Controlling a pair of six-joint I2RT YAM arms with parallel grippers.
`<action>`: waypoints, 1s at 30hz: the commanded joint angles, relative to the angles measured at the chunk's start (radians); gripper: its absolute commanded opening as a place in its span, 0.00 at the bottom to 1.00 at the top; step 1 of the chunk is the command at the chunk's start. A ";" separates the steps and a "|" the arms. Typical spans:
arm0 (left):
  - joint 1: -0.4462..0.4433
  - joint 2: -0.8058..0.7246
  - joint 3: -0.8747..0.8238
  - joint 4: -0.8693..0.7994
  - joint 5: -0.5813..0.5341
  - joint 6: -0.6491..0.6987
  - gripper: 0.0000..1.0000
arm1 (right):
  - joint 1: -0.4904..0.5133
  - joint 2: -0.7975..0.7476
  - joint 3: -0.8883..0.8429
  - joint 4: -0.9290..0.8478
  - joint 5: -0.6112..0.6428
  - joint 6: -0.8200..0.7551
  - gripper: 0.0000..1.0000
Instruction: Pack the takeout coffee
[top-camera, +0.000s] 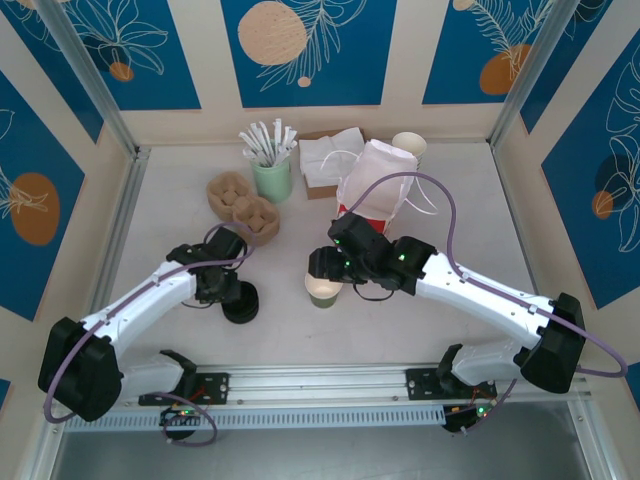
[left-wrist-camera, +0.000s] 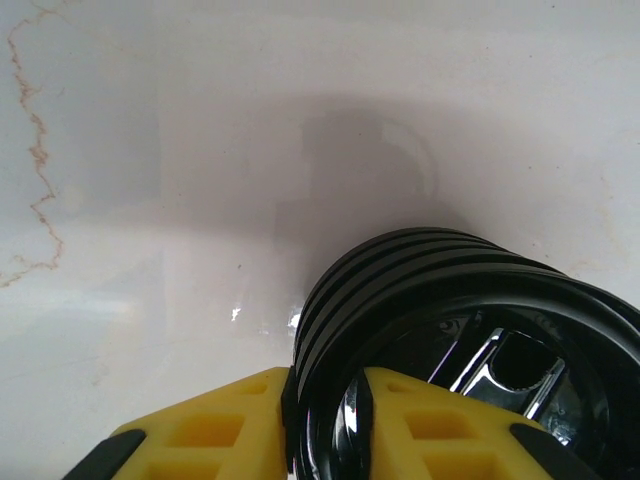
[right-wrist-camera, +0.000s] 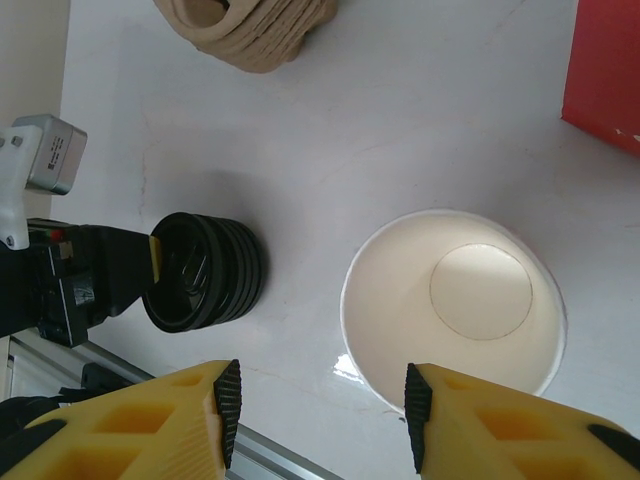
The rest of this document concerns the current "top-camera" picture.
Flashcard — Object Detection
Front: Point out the green paper coffee cup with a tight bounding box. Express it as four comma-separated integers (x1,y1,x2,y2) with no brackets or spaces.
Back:
303,273,346,312

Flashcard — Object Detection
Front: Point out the white and red takeout bag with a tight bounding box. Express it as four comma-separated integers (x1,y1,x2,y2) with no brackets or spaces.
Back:
322,139,441,237

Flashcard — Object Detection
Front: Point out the white paper napkin pile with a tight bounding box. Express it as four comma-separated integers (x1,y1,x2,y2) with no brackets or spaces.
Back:
298,127,366,190

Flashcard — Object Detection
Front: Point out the black lid on table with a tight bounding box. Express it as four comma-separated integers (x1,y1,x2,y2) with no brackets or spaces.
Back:
221,281,261,325

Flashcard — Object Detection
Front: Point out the brown cardboard napkin box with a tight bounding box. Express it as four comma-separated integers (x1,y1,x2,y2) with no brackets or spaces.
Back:
298,127,369,201

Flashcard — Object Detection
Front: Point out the paper cup stack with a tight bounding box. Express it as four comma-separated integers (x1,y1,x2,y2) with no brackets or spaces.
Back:
391,131,428,171

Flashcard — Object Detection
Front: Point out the mint green straw holder cup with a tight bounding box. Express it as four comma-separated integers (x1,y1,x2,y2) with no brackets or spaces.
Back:
250,149,294,204

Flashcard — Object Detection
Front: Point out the small circuit board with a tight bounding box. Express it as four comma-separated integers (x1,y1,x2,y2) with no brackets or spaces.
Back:
159,404,202,430
442,403,496,435

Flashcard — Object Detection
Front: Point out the blue poster orange circle flower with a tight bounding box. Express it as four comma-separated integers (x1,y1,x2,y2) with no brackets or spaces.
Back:
0,69,86,321

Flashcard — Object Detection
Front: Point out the blue poster large peach circle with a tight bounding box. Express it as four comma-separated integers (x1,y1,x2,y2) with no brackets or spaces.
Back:
221,0,399,109

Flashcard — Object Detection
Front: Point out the blue poster fern orange circle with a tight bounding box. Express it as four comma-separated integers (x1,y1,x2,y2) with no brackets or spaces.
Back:
422,0,556,106

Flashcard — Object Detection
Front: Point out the blue poster white flower outline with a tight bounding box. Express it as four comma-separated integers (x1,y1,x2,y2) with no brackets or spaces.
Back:
47,0,202,112

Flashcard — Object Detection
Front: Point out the silver aluminium floor rail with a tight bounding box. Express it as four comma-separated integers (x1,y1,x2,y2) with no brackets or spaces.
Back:
492,143,609,480
24,147,151,480

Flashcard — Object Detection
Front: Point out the grey slotted cable duct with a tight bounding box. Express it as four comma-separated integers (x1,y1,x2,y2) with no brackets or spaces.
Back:
62,403,448,432

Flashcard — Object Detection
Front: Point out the silver aluminium frame post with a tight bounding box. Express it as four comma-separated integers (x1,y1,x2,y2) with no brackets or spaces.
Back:
34,0,141,157
488,0,586,150

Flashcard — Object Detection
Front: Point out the blue wall poster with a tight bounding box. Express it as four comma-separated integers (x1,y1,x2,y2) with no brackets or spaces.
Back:
0,9,104,144
519,0,640,134

